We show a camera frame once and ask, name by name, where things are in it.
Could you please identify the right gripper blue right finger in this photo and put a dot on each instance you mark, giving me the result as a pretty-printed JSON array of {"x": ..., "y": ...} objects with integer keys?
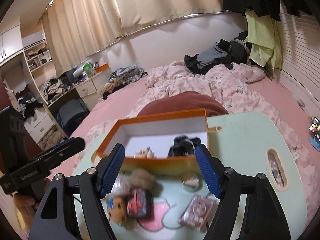
[{"x": 264, "y": 217}]

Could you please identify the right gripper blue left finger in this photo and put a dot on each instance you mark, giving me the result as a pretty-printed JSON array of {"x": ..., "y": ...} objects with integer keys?
[{"x": 56, "y": 216}]

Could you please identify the brown capybara plush blue cap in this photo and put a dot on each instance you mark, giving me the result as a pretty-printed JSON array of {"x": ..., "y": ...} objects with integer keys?
[{"x": 116, "y": 209}]

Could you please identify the pink glitter card box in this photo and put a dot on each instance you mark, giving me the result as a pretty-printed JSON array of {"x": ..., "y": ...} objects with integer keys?
[{"x": 199, "y": 213}]

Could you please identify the clear bubble wrap bundle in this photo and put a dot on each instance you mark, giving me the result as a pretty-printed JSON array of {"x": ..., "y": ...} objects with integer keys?
[{"x": 121, "y": 187}]

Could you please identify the dark red foil snack pack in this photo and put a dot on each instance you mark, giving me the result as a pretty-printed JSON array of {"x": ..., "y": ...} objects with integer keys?
[{"x": 139, "y": 204}]

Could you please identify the brown fluffy pompom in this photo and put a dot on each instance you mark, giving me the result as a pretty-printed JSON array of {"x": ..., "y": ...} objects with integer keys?
[{"x": 141, "y": 178}]

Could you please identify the black glossy cloth item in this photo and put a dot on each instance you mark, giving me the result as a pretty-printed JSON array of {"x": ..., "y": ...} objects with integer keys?
[{"x": 184, "y": 146}]

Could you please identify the orange gradient cardboard box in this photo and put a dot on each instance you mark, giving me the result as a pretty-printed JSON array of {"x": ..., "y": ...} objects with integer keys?
[{"x": 157, "y": 132}]

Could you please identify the anime figure keychain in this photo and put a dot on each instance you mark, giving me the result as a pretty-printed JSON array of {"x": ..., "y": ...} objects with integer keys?
[{"x": 145, "y": 154}]

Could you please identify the person's left hand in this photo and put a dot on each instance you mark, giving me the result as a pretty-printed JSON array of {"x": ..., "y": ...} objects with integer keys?
[{"x": 23, "y": 202}]

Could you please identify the mint green lap table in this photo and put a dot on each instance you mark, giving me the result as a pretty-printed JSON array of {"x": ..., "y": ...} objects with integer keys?
[{"x": 249, "y": 143}]

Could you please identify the smartphone on bed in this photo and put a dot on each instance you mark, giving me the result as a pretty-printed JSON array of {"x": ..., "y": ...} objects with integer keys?
[{"x": 315, "y": 128}]

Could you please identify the white desk with drawer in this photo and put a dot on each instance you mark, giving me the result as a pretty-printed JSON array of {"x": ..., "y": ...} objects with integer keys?
[{"x": 89, "y": 91}]

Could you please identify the white shelf unit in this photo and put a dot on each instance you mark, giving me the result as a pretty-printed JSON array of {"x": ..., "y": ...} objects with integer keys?
[{"x": 17, "y": 76}]

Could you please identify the pink floral duvet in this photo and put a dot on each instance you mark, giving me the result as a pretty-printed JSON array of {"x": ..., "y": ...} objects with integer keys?
[{"x": 238, "y": 90}]

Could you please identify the dark red cushion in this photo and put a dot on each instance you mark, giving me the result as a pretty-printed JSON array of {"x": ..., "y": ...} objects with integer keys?
[{"x": 185, "y": 101}]

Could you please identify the patterned grey clothes pile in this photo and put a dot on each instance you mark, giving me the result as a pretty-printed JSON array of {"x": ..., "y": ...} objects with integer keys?
[{"x": 127, "y": 75}]

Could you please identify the beige curtain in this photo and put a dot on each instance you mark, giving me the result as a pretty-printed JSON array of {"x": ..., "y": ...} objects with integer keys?
[{"x": 77, "y": 29}]

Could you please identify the pile of dark clothes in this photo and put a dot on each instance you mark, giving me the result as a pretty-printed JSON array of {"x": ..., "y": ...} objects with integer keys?
[{"x": 223, "y": 52}]

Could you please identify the lime green garment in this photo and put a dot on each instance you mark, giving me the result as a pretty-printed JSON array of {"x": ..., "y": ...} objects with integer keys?
[{"x": 264, "y": 37}]

